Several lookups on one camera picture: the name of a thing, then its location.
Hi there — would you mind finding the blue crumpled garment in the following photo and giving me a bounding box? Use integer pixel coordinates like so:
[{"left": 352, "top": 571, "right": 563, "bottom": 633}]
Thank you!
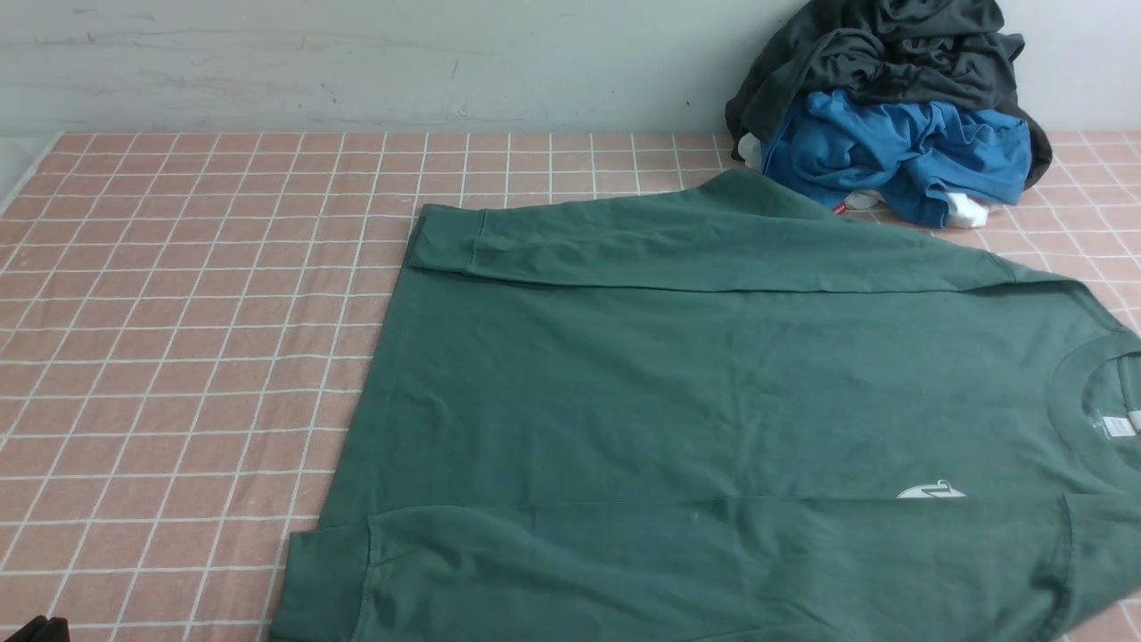
[{"left": 762, "top": 88, "right": 1031, "bottom": 228}]

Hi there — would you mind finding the dark grey crumpled garment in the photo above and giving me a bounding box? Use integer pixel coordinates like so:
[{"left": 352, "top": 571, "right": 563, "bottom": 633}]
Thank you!
[{"left": 725, "top": 1, "right": 1053, "bottom": 187}]

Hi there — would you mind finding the pink checkered tablecloth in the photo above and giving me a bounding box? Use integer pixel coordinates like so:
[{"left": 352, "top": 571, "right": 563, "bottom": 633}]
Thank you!
[{"left": 3, "top": 135, "right": 1138, "bottom": 641}]

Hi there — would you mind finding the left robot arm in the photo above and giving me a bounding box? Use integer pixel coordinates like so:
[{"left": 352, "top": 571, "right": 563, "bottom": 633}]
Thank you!
[{"left": 5, "top": 616, "right": 72, "bottom": 642}]

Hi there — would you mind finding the green long sleeve shirt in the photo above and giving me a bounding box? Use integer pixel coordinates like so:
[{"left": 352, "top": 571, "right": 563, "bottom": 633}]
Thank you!
[{"left": 268, "top": 170, "right": 1140, "bottom": 641}]

